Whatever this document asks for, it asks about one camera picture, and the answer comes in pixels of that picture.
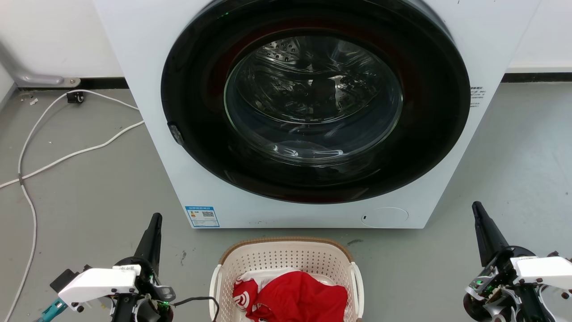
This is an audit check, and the white plastic laundry basket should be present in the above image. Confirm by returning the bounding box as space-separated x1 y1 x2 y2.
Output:
209 237 365 322

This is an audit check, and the round black washer door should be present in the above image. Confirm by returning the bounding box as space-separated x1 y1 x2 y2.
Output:
161 0 471 204

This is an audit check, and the grey metal pipe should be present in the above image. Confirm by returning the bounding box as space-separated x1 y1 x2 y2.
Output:
0 39 81 89

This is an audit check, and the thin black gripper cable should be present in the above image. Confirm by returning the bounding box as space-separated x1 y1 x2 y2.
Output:
172 296 220 322

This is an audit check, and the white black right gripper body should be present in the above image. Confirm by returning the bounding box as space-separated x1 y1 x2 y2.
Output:
463 246 572 322

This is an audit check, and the steel washer drum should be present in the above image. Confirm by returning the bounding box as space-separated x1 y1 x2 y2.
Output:
225 36 404 167

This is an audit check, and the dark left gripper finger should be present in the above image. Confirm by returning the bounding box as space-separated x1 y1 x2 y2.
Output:
134 213 163 274

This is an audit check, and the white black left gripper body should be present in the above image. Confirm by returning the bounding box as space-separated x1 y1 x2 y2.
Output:
58 257 176 322

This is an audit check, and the white front-load washing machine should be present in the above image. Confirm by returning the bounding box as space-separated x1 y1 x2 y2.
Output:
93 0 542 229

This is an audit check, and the small grey text label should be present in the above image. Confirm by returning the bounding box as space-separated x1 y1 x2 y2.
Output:
469 86 488 108

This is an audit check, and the blue energy label sticker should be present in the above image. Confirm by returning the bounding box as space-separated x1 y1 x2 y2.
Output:
185 206 220 228

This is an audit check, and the white floor cable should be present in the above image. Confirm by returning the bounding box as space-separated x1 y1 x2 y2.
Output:
0 120 145 189
4 89 140 322

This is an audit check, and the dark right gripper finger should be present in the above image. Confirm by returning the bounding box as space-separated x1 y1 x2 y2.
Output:
472 201 510 267

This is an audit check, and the round white filter cover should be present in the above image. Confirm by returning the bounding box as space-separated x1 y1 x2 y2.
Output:
361 207 409 229

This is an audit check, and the teal plastic connector piece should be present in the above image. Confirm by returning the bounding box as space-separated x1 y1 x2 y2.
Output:
38 299 68 322

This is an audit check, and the red garment with white print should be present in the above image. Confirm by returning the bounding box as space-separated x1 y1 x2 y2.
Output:
232 270 349 322

